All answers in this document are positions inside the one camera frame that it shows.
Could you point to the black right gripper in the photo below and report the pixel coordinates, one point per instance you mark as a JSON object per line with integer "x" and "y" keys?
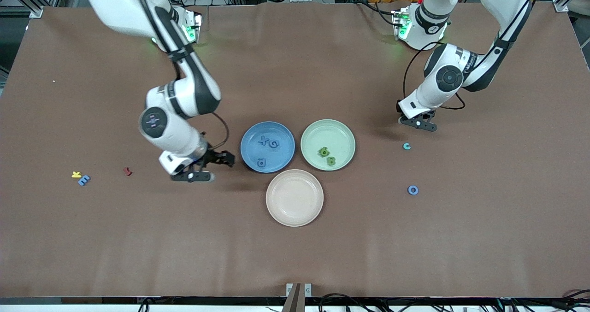
{"x": 213, "y": 157}

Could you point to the blue letter a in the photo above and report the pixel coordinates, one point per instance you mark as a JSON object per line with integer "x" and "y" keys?
{"x": 261, "y": 163}

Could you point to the blue letter X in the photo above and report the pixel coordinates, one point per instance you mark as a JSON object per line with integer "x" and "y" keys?
{"x": 262, "y": 140}

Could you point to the blue letter G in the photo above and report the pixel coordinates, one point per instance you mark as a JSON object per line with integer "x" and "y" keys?
{"x": 271, "y": 144}

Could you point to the blue letter E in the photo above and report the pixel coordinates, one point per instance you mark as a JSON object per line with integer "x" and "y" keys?
{"x": 83, "y": 180}

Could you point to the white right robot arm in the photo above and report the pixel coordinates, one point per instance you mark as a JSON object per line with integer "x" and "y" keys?
{"x": 166, "y": 127}

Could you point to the blue plate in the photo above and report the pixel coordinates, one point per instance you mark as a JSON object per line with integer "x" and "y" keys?
{"x": 281, "y": 160}

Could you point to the beige plate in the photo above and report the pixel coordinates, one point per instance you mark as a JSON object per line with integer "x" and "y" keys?
{"x": 295, "y": 197}

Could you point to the brown table cover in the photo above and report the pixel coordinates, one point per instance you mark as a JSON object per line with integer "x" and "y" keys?
{"x": 184, "y": 247}

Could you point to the red letter r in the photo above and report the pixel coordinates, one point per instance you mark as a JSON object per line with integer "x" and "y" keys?
{"x": 127, "y": 171}

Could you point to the green plate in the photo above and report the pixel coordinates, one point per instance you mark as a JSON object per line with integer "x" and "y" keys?
{"x": 339, "y": 137}

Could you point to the yellow letter K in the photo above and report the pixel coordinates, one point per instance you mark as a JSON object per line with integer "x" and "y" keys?
{"x": 76, "y": 174}

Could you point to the blue letter O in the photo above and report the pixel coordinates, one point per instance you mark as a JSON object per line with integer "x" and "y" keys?
{"x": 409, "y": 190}

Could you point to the small metal bracket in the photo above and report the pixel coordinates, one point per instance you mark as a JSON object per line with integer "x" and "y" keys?
{"x": 289, "y": 289}
{"x": 308, "y": 290}

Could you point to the brown post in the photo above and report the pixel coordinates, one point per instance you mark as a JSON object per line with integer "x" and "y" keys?
{"x": 295, "y": 303}

